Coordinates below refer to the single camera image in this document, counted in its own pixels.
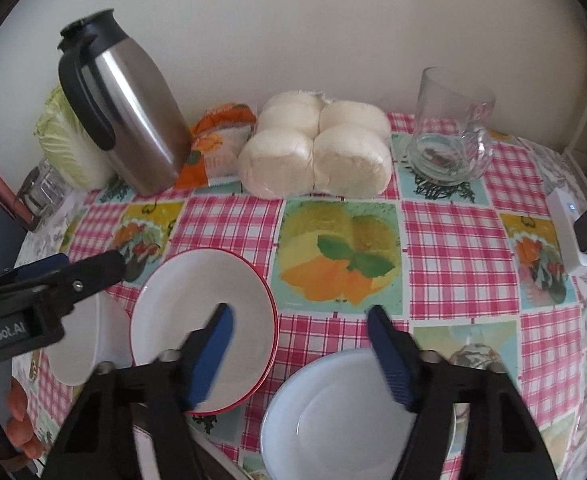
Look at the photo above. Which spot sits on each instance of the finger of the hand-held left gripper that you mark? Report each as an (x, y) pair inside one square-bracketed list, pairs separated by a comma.
[(93, 272), (38, 267)]

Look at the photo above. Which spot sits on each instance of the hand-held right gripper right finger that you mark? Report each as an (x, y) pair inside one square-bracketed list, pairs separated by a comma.
[(391, 360)]

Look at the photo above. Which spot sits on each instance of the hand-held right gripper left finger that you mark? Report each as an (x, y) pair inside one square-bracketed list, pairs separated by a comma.
[(213, 355)]

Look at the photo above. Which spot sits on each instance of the strawberry print bowl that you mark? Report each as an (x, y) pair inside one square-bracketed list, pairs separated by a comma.
[(173, 300)]

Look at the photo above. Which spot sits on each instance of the light blue bowl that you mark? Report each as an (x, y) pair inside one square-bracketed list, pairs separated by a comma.
[(333, 410)]

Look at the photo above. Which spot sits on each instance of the person's left hand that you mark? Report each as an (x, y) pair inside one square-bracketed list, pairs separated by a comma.
[(21, 435)]

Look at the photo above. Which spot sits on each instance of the pink strip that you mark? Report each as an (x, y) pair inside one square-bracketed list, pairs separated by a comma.
[(3, 195)]

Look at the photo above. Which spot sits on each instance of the napa cabbage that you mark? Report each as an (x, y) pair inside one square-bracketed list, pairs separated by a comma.
[(68, 145)]

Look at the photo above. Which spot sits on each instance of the steel thermos jug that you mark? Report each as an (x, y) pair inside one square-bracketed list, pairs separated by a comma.
[(138, 125)]

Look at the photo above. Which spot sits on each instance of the orange snack packet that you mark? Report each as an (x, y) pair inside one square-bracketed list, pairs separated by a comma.
[(218, 140)]

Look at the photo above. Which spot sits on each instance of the white power strip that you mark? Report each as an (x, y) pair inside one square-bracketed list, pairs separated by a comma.
[(563, 230)]

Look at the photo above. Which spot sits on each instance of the bag of steamed buns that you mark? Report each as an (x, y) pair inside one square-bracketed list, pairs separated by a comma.
[(313, 155)]

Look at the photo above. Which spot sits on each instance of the clear glass mug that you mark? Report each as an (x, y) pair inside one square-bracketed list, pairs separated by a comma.
[(443, 125)]

